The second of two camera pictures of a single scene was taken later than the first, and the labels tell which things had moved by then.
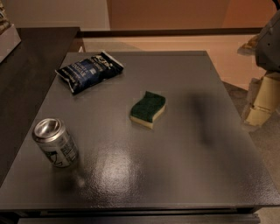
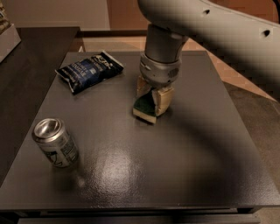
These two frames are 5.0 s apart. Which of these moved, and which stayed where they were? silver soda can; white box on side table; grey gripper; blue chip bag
Moved: grey gripper
Stayed: silver soda can; white box on side table; blue chip bag
